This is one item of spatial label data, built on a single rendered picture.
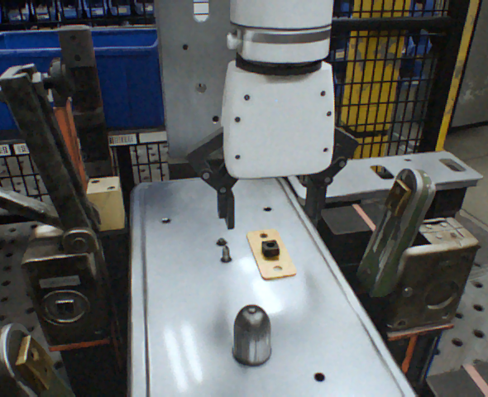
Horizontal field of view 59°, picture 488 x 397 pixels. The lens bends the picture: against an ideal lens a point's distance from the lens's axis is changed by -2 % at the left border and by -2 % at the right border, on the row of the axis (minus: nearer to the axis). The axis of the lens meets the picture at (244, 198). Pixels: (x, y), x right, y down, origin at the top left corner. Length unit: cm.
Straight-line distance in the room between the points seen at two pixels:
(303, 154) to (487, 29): 294
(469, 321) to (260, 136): 64
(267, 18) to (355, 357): 28
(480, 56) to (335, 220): 281
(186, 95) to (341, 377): 45
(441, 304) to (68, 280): 39
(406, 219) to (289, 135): 14
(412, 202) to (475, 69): 294
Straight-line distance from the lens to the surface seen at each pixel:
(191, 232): 53
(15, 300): 97
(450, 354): 85
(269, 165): 40
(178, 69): 66
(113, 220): 52
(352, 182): 65
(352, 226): 59
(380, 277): 46
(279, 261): 48
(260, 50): 36
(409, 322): 52
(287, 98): 38
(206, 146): 40
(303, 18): 35
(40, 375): 30
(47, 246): 46
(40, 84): 39
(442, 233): 49
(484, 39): 331
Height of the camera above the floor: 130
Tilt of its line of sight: 31 degrees down
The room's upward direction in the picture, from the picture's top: straight up
